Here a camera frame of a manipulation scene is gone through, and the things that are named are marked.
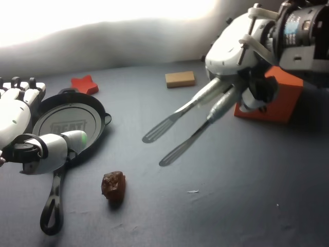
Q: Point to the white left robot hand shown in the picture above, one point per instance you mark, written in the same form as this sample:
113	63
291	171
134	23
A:
13	121

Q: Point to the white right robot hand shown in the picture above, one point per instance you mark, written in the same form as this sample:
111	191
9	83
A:
231	46

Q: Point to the black cast iron skillet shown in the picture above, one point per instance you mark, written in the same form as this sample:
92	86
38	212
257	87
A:
77	113

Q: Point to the tan wooden rectangular block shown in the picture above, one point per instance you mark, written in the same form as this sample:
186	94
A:
180	79

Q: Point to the large orange block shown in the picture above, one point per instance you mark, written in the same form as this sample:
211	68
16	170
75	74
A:
285	103

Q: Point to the red star block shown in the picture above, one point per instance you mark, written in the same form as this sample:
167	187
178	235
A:
84	83

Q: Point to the white backdrop sheet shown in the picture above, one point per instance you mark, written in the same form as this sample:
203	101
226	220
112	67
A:
102	38

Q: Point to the small white scrap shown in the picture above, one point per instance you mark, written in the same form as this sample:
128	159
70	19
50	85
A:
192	191

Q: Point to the grey table cloth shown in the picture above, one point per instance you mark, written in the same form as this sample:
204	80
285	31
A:
205	205

